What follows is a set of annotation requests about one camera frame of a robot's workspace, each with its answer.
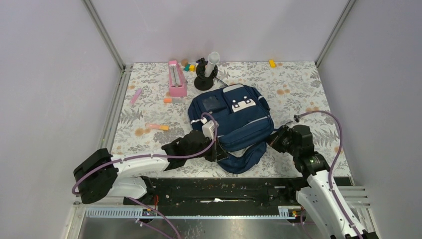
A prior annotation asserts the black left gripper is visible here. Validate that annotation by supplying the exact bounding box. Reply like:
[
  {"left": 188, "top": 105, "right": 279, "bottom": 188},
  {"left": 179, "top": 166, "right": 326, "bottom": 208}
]
[{"left": 186, "top": 135, "right": 228, "bottom": 163}]

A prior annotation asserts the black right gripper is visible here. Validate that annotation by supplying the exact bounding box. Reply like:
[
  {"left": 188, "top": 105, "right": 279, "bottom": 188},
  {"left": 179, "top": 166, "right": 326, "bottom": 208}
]
[{"left": 262, "top": 125, "right": 299, "bottom": 157}]

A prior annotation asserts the navy blue backpack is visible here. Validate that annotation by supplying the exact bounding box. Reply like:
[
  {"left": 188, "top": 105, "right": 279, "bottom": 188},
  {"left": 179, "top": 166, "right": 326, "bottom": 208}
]
[{"left": 188, "top": 84, "right": 275, "bottom": 174}]

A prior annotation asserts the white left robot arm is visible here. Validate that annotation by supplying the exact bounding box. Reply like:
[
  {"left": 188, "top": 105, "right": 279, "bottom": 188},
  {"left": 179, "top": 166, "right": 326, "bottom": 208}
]
[{"left": 72, "top": 130, "right": 228, "bottom": 205}]

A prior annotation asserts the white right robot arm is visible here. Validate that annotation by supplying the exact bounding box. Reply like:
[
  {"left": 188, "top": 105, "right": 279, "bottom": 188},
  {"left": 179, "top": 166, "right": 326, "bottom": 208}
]
[{"left": 266, "top": 124, "right": 378, "bottom": 239}]

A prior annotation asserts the orange yellow highlighter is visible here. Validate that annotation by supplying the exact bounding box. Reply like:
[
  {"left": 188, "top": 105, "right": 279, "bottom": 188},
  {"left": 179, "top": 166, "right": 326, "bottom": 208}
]
[{"left": 145, "top": 123, "right": 170, "bottom": 131}]

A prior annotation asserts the black round stand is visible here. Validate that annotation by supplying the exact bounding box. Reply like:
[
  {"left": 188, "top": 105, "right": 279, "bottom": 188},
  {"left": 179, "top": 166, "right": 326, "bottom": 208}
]
[{"left": 194, "top": 61, "right": 218, "bottom": 91}]

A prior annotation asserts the pink rack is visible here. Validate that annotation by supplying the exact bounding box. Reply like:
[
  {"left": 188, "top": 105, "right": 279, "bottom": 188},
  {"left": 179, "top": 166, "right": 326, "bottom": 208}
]
[{"left": 168, "top": 60, "right": 188, "bottom": 97}]

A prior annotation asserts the yellow block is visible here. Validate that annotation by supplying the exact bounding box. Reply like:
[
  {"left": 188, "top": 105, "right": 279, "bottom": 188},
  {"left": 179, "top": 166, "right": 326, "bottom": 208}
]
[{"left": 268, "top": 59, "right": 277, "bottom": 68}]

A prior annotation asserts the green block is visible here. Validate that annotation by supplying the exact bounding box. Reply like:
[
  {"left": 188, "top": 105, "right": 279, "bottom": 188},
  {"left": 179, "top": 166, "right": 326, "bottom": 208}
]
[{"left": 184, "top": 64, "right": 191, "bottom": 72}]

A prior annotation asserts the purple block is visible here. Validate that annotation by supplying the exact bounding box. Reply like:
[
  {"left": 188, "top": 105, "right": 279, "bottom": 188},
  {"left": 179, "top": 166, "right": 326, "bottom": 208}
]
[{"left": 196, "top": 58, "right": 206, "bottom": 64}]

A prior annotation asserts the white cylinder on stand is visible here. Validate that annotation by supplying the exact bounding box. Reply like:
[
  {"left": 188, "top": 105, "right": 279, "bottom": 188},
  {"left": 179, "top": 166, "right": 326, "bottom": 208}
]
[{"left": 205, "top": 51, "right": 220, "bottom": 78}]

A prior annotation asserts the pink highlighter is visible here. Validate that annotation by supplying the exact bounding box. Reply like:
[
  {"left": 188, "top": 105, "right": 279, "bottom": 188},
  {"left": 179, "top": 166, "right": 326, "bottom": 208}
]
[{"left": 129, "top": 88, "right": 143, "bottom": 106}]

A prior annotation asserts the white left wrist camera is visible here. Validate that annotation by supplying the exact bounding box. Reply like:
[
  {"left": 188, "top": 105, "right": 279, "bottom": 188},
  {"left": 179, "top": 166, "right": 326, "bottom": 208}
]
[{"left": 200, "top": 116, "right": 215, "bottom": 139}]

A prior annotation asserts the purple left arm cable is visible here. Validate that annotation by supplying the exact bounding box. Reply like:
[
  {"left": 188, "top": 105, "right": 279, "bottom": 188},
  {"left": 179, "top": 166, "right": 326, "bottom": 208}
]
[{"left": 71, "top": 113, "right": 219, "bottom": 239}]

